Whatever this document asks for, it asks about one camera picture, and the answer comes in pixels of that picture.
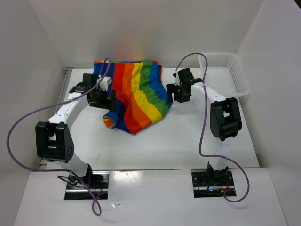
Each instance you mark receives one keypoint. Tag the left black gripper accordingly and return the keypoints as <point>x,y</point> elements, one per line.
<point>105,104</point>

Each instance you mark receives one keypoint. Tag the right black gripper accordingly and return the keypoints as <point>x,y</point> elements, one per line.
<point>171,88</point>

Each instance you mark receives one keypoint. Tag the rainbow striped shorts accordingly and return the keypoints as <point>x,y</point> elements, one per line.
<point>141,98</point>

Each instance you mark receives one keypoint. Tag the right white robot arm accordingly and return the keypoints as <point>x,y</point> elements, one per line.
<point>222,120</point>

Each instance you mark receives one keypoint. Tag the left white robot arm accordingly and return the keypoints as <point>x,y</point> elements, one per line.
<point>53,137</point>

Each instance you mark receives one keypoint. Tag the white plastic basket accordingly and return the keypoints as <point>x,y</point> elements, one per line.
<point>225,74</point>

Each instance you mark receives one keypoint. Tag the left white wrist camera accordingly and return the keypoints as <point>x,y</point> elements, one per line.
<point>105,83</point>

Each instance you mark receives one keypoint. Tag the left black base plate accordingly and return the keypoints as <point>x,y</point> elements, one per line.
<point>76,191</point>

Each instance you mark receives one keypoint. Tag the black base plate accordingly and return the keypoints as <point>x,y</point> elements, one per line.
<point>76,191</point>
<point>203,187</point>

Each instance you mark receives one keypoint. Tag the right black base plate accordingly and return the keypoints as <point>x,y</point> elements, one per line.
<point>203,187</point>

